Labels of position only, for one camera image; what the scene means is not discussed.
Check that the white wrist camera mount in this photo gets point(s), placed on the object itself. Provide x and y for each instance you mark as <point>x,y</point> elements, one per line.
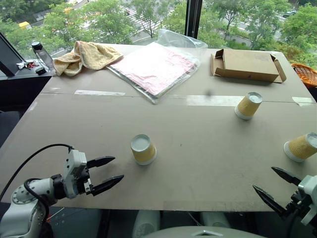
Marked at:
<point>309,191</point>
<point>74,171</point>

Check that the small black round object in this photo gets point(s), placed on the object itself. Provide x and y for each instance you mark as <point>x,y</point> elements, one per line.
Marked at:
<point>40,70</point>

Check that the yellow terry towel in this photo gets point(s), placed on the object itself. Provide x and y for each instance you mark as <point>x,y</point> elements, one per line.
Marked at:
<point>91,57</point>

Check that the orange woven basket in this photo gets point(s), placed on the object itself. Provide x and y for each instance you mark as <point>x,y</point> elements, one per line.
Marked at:
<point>305,74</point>

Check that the grey robot torso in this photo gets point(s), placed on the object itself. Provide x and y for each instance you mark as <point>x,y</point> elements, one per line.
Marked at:
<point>203,233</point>

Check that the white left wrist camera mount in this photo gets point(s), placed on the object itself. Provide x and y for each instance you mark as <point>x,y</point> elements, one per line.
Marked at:
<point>74,171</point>

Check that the clear water bottle black cap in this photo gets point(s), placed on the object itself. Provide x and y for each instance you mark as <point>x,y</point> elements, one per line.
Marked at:
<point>44,57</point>

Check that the flat brown cardboard box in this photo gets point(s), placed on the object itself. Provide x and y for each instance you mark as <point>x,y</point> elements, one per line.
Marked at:
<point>247,65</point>

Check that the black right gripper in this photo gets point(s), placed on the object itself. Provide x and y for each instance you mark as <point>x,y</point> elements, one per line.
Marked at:
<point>298,208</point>

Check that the clear bag with pink sheets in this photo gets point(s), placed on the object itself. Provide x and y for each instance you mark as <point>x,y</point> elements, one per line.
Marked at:
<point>153,69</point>

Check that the clear tape strip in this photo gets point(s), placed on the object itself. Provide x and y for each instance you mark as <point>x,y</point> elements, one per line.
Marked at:
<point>303,101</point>
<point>99,93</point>

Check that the black window frame post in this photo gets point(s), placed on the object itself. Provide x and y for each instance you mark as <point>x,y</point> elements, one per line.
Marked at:
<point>193,17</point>

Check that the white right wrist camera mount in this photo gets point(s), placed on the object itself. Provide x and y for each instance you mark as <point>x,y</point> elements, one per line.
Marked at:
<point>309,191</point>

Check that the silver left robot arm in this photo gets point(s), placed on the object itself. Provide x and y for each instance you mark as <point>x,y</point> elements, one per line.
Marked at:
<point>21,218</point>

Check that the keys with red tag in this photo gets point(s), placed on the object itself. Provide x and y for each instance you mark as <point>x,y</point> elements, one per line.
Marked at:
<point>26,65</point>

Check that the yellow ribbed paper cup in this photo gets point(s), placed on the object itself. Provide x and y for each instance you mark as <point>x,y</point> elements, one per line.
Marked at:
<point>143,151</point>
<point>247,106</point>
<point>301,147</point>

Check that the white rounded robot leg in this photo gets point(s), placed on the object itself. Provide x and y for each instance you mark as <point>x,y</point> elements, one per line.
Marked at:
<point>214,219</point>
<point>146,224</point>

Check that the black side table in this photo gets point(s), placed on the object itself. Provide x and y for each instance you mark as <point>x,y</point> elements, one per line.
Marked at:
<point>22,86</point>

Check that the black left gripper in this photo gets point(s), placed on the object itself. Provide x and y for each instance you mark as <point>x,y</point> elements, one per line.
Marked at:
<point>84,182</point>

